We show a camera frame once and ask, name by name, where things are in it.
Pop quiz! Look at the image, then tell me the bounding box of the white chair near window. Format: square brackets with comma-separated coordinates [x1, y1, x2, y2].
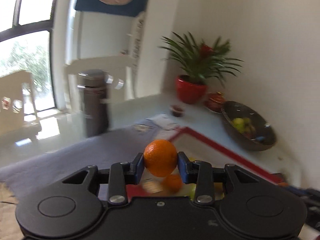
[1, 70, 42, 140]

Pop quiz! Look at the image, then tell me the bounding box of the white refrigerator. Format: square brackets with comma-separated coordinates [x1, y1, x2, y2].
[51, 0, 146, 110]

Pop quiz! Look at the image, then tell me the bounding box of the window frame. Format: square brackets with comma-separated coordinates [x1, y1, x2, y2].
[1, 0, 57, 114]

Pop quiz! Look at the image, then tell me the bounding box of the dark fruit bowl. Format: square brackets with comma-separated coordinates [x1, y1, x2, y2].
[221, 101, 277, 152]

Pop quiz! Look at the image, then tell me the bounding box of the red cardboard box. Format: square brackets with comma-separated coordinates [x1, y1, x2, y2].
[126, 127, 284, 199]

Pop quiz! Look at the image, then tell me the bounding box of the red potted plant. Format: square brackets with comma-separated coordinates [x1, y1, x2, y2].
[160, 32, 244, 105]

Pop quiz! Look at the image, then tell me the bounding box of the small dark glass cup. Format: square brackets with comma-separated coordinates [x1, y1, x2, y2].
[170, 105, 185, 118]

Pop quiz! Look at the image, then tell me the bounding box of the white chair near fridge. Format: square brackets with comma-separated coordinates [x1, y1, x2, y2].
[65, 55, 134, 112]

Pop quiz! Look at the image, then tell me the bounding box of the red ornament decoration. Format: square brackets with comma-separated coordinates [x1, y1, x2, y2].
[203, 92, 226, 113]

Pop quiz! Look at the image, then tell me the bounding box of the grey thermos bottle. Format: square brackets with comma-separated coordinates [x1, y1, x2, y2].
[78, 69, 109, 137]

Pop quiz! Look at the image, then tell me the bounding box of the small orange tangerine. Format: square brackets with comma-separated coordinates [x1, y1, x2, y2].
[161, 174, 183, 194]

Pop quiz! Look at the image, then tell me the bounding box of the cartoon cat blanket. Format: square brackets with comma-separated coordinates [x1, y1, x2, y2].
[1, 114, 180, 239]

